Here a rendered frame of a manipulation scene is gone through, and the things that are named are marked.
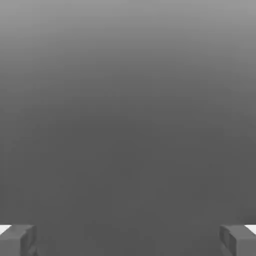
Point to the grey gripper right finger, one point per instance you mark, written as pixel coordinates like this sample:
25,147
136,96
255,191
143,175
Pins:
240,242

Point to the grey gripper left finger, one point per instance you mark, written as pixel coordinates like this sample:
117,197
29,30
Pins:
16,242

